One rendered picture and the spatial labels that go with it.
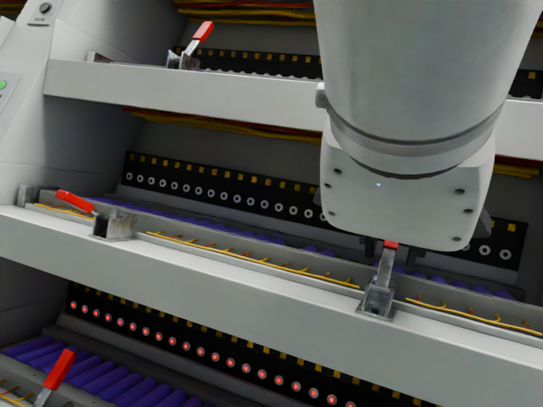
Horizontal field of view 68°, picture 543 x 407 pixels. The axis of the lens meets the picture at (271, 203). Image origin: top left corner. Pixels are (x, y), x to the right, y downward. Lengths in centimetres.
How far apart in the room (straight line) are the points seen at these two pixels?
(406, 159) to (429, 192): 5
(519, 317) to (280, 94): 29
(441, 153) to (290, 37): 56
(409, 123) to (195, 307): 25
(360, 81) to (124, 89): 38
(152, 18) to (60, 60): 22
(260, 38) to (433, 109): 59
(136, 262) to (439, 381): 27
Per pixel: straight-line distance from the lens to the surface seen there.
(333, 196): 27
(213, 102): 43
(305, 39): 71
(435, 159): 20
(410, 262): 36
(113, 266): 41
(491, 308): 39
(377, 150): 19
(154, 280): 38
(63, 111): 61
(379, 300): 35
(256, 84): 42
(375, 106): 17
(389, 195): 25
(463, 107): 17
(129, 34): 71
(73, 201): 39
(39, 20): 66
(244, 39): 75
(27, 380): 52
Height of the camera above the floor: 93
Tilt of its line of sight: 16 degrees up
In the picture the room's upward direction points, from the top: 18 degrees clockwise
